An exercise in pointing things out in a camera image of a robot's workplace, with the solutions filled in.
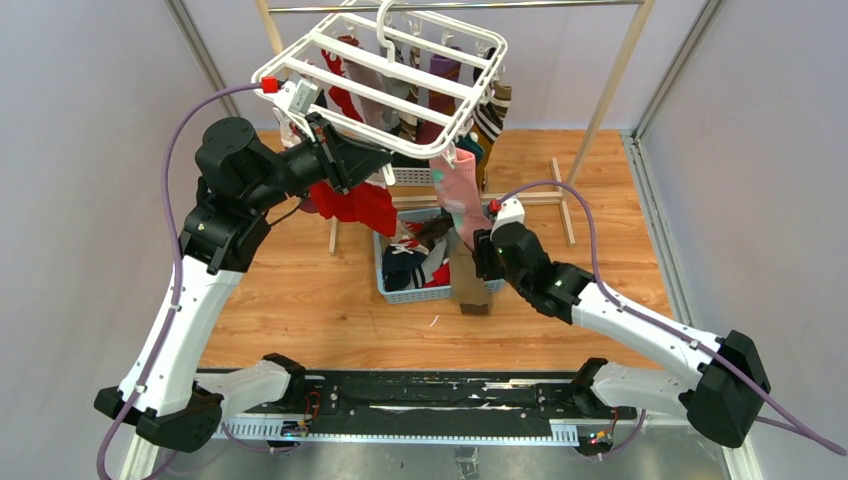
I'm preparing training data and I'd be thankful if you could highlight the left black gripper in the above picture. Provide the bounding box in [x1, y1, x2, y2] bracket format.
[245, 111, 391, 213]

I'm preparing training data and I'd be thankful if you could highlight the beige brown cuff sock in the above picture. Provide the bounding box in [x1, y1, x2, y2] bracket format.
[447, 229, 491, 316]

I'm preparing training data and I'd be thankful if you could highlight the red santa sock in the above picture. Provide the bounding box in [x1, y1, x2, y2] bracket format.
[336, 183, 397, 237]

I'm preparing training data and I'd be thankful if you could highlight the red snowman sock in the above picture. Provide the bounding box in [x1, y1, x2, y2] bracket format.
[309, 182, 344, 219]

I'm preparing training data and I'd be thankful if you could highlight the white clip sock hanger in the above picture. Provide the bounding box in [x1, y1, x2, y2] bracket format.
[251, 1, 508, 160]

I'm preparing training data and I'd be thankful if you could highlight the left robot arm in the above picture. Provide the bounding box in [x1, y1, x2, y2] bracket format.
[94, 113, 392, 453]

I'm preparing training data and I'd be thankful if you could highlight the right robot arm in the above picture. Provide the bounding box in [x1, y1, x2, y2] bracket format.
[473, 222, 771, 448]

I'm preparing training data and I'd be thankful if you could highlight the pile of socks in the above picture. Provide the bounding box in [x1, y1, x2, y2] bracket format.
[379, 213, 456, 292]

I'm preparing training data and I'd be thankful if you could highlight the white plastic basket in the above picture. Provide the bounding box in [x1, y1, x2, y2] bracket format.
[392, 167, 433, 187]

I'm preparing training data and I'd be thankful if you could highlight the blue plastic basket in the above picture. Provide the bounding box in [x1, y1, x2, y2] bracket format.
[373, 208, 505, 304]

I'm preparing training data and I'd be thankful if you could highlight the maroon purple yellow striped sock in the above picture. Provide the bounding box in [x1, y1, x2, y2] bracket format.
[417, 54, 463, 144]

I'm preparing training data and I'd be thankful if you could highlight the pink patterned sock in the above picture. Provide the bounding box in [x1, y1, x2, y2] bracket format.
[428, 148, 492, 250]

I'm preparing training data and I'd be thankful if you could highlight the grey sock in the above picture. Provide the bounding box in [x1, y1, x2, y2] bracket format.
[372, 74, 410, 134]

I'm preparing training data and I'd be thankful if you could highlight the dark green sock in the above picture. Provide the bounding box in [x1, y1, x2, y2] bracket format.
[456, 132, 484, 185]

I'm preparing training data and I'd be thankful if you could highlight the brown striped sock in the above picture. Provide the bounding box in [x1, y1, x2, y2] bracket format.
[473, 81, 512, 144]

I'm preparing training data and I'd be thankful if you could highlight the wooden clothes rack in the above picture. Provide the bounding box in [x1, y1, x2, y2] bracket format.
[254, 0, 657, 256]

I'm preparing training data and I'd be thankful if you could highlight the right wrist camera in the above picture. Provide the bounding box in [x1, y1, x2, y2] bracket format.
[489, 197, 526, 232]

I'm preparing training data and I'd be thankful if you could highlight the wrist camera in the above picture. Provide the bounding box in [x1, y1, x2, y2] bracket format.
[271, 77, 319, 147]
[489, 197, 526, 232]

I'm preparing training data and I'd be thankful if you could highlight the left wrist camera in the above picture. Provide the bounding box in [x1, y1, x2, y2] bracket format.
[271, 77, 319, 147]

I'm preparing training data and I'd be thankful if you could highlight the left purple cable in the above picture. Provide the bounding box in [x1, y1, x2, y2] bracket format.
[96, 76, 280, 480]

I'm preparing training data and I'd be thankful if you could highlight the purple cable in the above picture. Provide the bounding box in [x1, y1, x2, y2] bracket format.
[488, 180, 848, 458]
[96, 76, 280, 480]

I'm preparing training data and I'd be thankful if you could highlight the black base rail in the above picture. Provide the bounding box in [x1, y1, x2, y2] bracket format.
[269, 370, 639, 445]

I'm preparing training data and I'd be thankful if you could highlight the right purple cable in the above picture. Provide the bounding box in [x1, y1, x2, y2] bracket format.
[488, 180, 848, 458]

